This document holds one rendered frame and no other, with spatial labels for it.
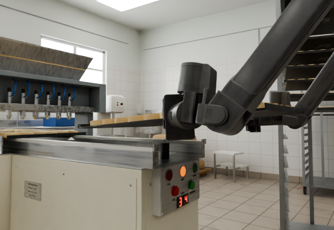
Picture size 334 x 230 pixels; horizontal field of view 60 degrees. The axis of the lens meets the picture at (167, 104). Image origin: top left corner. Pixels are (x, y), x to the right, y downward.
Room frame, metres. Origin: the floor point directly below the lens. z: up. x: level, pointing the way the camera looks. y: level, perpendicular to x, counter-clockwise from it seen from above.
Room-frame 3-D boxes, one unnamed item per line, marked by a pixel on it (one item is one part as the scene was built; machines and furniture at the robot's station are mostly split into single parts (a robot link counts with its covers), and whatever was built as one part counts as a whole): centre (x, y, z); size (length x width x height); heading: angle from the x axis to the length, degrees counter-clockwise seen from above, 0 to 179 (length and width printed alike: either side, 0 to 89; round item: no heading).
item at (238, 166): (4.85, -1.06, 0.23); 0.44 x 0.44 x 0.46; 46
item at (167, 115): (0.62, -0.03, 0.98); 0.07 x 0.07 x 0.10; 10
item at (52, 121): (4.41, 1.62, 0.95); 0.40 x 0.30 x 0.14; 147
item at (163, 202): (0.95, -0.04, 0.77); 0.24 x 0.04 x 0.14; 146
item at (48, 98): (1.39, 0.56, 1.07); 0.06 x 0.03 x 0.18; 56
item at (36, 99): (1.34, 0.60, 1.07); 0.06 x 0.03 x 0.18; 56
